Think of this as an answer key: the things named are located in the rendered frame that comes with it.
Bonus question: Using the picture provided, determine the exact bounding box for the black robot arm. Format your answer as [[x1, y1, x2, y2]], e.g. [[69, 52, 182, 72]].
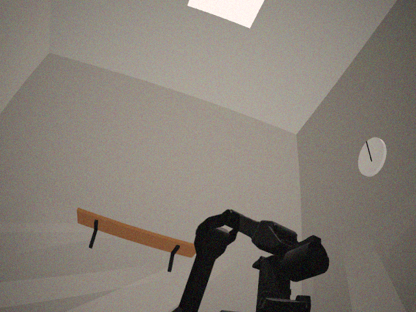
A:
[[172, 209, 330, 312]]

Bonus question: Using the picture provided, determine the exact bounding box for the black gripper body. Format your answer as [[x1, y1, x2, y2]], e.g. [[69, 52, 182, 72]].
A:
[[220, 283, 291, 312]]

